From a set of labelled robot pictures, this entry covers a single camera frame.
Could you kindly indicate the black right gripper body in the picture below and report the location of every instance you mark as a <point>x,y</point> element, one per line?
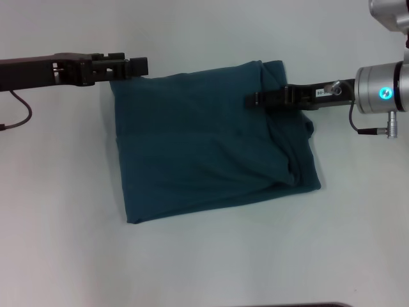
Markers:
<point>326,94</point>

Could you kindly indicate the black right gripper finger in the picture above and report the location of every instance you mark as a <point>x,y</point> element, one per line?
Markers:
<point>274,97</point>

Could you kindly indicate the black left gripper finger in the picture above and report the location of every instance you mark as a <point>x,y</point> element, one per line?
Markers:
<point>112,57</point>
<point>137,67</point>

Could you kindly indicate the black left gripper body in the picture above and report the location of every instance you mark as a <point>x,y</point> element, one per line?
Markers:
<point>41,72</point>

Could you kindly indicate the teal FREE print T-shirt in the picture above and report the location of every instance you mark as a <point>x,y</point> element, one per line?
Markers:
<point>207,144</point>

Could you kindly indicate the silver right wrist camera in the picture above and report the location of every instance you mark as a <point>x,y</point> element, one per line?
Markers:
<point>390,12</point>

